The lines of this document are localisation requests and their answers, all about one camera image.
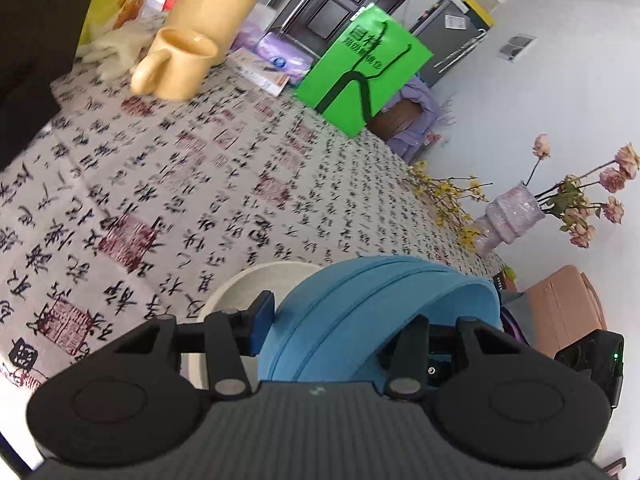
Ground cream plate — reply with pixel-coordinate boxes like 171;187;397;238
181;261;322;390

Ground blue bowl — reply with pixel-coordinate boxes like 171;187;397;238
258;256;501;388

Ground pink hard case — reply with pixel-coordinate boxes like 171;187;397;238
525;266;608;358

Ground purple cloth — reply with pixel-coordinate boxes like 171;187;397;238
500;307;529;346

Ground grey cloth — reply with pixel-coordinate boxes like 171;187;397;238
500;290;533;323

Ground red small box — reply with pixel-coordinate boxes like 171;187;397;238
492;271;518;292

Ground purple ribbed vase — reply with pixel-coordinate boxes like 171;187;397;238
474;182;544;257

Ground calligraphy print tablecloth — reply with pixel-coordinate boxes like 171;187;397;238
1;65;501;393

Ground yellow flower branch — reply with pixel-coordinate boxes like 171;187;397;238
408;160;488;252

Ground purple jacket on chair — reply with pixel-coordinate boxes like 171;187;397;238
381;75;447;162

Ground wooden chair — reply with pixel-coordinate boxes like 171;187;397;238
367;99;422;142

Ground white book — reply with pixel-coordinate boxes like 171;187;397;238
226;48;290;96

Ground yellow mug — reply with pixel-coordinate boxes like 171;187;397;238
130;26;219;101

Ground green paper bag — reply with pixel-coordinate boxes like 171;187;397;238
295;3;433;138

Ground white rubber glove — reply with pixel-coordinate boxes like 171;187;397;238
76;21;154;81

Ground grey refrigerator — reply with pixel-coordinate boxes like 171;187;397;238
409;0;491;87

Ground yellow box on fridge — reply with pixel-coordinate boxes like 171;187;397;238
459;0;509;28

